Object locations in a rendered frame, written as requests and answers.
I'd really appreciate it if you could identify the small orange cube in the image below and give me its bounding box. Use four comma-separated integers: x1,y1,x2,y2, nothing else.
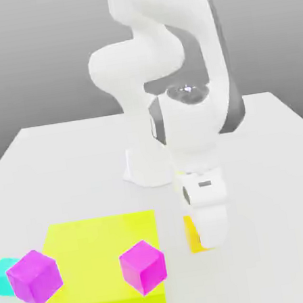
183,211,216,255

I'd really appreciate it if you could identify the small cyan cube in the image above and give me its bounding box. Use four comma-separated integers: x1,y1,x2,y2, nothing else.
0,255,26,299

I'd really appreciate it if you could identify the large yellow box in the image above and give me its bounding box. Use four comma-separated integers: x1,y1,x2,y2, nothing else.
10,208,169,303

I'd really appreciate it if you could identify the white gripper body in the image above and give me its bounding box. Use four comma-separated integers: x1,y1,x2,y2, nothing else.
188,199,234,252

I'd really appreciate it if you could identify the small magenta cube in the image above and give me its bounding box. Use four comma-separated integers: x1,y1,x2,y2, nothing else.
116,236,171,300
3,246,68,303

